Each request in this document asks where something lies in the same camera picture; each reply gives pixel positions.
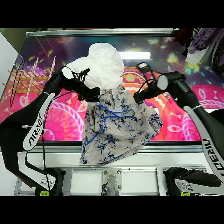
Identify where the heap of clothes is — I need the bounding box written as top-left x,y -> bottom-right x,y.
173,28 -> 224,80

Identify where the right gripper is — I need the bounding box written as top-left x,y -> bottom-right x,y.
133,82 -> 160,105

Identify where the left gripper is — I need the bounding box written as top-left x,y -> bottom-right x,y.
77,84 -> 102,103

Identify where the grey shirt with blue print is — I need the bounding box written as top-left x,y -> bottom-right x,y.
79,84 -> 165,166

